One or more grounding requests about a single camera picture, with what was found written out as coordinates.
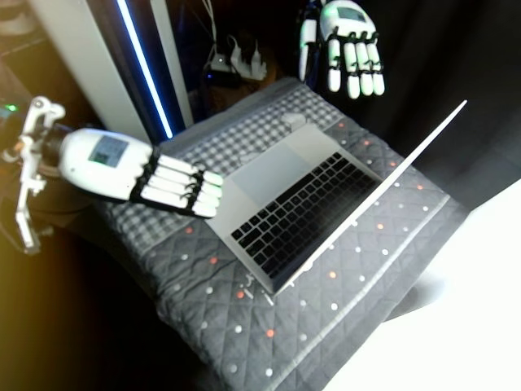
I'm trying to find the blue light strip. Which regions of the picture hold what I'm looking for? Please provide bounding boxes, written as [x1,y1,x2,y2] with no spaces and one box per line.
[116,0,175,139]

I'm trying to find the white pillar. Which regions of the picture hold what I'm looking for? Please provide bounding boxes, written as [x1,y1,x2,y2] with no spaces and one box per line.
[30,0,195,143]

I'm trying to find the grey quilt with dots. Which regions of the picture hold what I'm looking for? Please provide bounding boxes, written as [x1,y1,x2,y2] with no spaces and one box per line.
[95,76,469,391]

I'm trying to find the black power adapter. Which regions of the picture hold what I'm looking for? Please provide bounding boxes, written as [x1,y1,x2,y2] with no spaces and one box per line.
[206,68,242,87]

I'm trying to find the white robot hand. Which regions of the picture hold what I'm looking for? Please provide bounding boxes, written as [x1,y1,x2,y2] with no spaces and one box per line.
[298,0,386,100]
[59,127,225,219]

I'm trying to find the silver laptop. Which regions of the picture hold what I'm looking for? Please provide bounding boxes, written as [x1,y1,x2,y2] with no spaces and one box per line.
[205,99,469,297]

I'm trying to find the white power strip with plugs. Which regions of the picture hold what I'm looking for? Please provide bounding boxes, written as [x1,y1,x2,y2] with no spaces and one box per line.
[209,34,269,81]

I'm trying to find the white cable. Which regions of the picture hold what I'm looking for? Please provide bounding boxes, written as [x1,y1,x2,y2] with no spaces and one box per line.
[202,0,219,56]

